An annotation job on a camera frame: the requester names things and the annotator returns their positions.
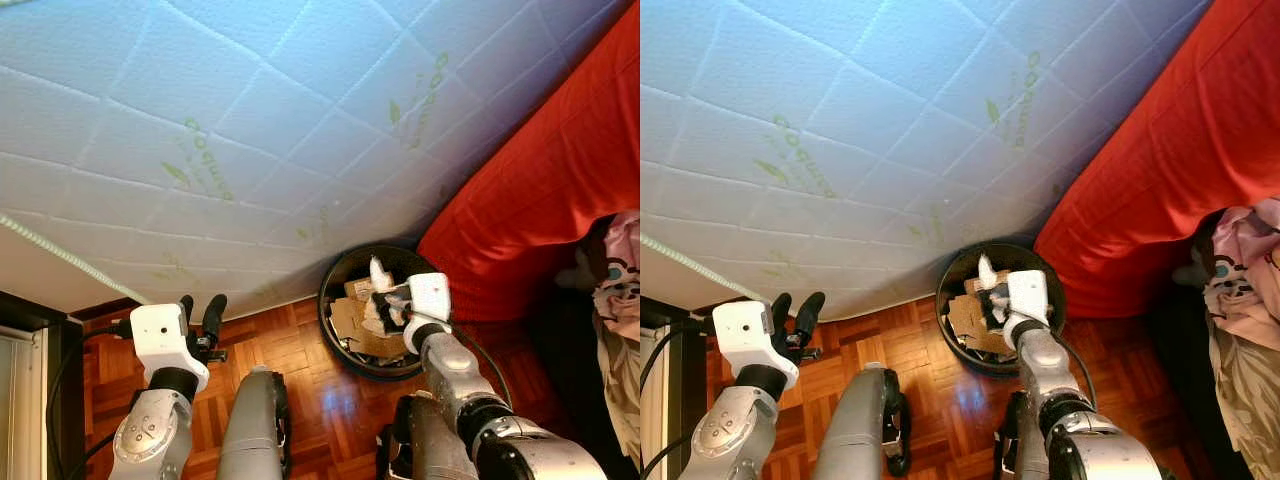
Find black round waste bin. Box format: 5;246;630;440
935;242;1067;379
318;243;451;383

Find brown cardboard scraps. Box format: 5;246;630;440
945;278;1011;356
330;278;409;359

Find dark door frame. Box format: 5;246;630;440
640;295;706;480
0;290;86;480

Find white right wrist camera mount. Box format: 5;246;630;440
1005;270;1051;326
405;272;453;331

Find pink cartoon print blanket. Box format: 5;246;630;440
1195;197;1280;351
575;210;641;346

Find silver left robot leg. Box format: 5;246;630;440
215;366;293;480
810;363;911;480

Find red fabric cushion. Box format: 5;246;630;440
1033;0;1280;319
415;0;641;321

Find white quilted mattress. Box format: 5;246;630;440
640;0;1216;323
0;0;626;323

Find white paper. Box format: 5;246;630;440
366;255;396;296
975;253;1011;296

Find silver robot leg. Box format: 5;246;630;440
215;366;293;480
375;393;481;480
995;392;1061;480
810;363;911;480

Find silver right robot leg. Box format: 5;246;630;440
375;393;481;480
995;392;1061;480

